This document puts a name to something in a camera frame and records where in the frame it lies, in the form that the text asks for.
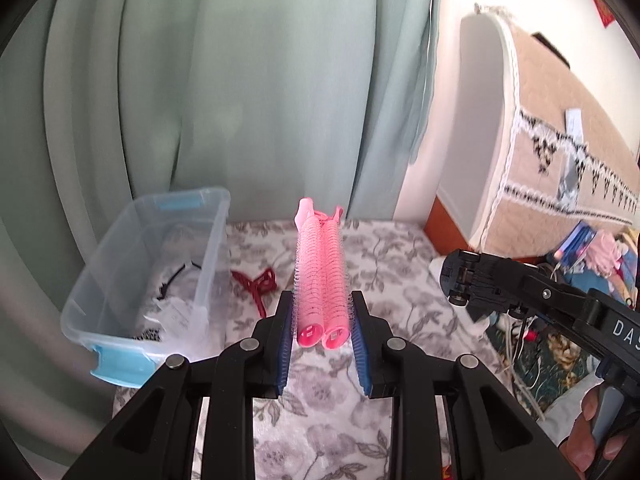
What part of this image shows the black studded headband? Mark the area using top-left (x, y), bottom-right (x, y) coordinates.
top-left (156, 261), bottom-right (202, 300)

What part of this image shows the red wall decoration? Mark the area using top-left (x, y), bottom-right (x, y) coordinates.
top-left (593, 0), bottom-right (616, 28)

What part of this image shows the person right hand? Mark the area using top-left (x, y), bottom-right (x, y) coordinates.
top-left (559, 386), bottom-right (639, 479)

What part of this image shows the pink hair roller pair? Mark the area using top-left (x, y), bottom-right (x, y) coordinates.
top-left (294, 197), bottom-right (350, 350)

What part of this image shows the clear plastic storage bin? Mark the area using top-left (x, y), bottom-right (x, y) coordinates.
top-left (61, 188), bottom-right (231, 388)

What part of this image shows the white power strip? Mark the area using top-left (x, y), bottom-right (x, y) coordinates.
top-left (428, 254), bottom-right (457, 296)

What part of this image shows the dark red hair claw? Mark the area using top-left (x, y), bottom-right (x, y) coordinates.
top-left (231, 266), bottom-right (278, 318)

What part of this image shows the green curtain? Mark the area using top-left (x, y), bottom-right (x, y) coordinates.
top-left (1, 0), bottom-right (439, 464)

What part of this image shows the white appliance with lace cover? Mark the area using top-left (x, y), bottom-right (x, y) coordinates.
top-left (425, 12), bottom-right (639, 259)

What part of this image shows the white paper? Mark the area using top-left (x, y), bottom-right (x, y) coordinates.
top-left (143, 296), bottom-right (195, 340)

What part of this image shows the black white leopard scrunchie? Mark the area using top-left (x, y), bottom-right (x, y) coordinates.
top-left (134, 328), bottom-right (162, 342)

